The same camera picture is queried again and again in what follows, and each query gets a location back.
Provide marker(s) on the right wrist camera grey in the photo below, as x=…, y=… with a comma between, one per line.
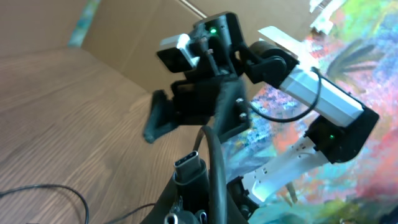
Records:
x=176, y=55

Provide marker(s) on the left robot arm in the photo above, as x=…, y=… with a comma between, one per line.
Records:
x=195, y=194

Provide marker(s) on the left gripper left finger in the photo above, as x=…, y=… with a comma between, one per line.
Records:
x=168, y=208

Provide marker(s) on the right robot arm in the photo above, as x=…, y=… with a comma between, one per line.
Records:
x=343, y=124

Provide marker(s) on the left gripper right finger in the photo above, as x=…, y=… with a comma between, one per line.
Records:
x=234, y=216

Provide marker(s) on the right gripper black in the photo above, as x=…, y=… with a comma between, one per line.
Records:
x=212, y=89

